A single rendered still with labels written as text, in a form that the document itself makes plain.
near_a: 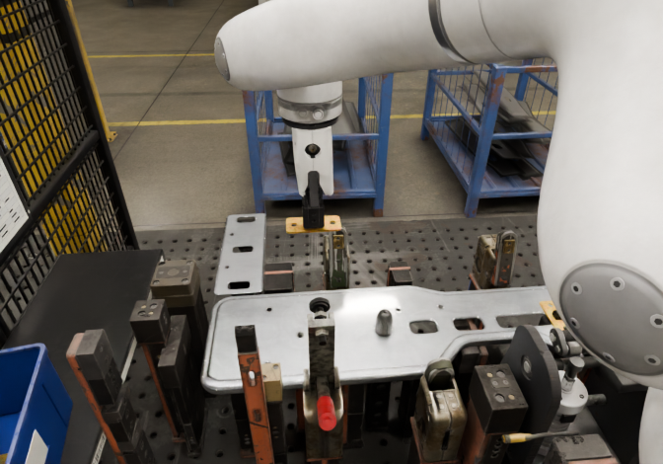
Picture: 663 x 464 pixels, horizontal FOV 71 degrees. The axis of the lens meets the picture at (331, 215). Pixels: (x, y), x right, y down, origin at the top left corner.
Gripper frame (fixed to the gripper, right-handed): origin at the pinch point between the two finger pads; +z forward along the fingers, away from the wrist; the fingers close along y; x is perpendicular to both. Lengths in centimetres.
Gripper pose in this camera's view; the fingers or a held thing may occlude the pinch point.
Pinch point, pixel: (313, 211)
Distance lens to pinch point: 70.0
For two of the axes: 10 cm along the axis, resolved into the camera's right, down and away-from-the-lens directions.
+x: -10.0, 0.5, -0.7
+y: -0.9, -5.6, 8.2
